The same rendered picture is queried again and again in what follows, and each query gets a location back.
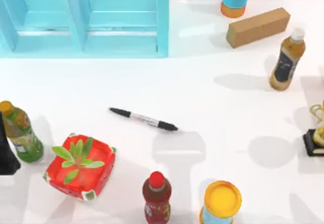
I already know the light blue rack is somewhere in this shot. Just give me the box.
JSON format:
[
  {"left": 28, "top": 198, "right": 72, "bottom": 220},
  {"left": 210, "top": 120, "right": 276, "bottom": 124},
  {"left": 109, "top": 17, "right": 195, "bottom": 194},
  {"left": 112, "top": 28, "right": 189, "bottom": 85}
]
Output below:
[{"left": 0, "top": 0, "right": 170, "bottom": 59}]

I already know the gold trophy on black base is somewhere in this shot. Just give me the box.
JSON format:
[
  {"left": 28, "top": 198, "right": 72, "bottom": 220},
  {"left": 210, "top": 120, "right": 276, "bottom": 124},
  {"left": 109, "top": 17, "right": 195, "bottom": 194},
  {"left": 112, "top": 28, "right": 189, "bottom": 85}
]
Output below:
[{"left": 303, "top": 99, "right": 324, "bottom": 157}]

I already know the red square plant pot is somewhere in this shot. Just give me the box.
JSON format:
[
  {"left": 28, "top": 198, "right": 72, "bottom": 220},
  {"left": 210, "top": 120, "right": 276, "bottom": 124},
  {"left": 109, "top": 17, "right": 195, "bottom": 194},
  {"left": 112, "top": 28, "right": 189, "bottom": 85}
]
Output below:
[{"left": 43, "top": 132, "right": 117, "bottom": 202}]

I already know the dark red bottle, red cap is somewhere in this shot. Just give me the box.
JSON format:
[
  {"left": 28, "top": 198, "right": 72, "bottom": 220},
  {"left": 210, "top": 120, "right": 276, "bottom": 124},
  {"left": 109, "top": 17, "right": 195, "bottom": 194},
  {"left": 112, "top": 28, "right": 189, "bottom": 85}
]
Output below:
[{"left": 142, "top": 171, "right": 172, "bottom": 224}]

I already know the yellow-lidded orange and blue can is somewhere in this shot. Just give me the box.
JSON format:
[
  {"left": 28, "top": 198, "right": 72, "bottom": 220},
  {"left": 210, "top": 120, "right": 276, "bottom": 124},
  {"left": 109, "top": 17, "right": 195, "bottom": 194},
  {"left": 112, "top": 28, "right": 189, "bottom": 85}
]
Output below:
[{"left": 199, "top": 180, "right": 242, "bottom": 224}]

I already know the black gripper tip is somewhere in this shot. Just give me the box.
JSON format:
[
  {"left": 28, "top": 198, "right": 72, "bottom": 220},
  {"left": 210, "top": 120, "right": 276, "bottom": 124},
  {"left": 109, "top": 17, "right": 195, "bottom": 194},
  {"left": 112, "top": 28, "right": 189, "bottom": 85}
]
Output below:
[{"left": 0, "top": 111, "right": 21, "bottom": 176}]

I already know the black and grey marker pen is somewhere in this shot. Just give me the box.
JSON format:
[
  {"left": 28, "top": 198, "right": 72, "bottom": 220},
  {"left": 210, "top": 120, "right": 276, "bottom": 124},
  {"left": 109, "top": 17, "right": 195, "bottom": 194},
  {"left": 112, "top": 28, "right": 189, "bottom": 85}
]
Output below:
[{"left": 109, "top": 107, "right": 179, "bottom": 132}]

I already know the green bottle with yellow cap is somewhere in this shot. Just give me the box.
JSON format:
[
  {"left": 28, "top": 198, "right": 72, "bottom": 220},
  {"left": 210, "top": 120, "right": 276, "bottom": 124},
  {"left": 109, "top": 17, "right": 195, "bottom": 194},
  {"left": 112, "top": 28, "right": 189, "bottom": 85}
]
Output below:
[{"left": 0, "top": 100, "right": 44, "bottom": 163}]

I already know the brown cardboard block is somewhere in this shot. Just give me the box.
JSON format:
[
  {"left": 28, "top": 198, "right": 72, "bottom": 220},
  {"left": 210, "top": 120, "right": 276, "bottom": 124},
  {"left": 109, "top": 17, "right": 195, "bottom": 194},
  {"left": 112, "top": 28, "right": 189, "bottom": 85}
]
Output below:
[{"left": 226, "top": 7, "right": 291, "bottom": 49}]

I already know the amber bottle with dark label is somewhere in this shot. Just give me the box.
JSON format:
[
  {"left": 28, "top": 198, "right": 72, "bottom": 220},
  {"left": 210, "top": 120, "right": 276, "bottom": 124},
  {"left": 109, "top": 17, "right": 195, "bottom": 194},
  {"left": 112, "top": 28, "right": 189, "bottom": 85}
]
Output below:
[{"left": 269, "top": 28, "right": 306, "bottom": 91}]

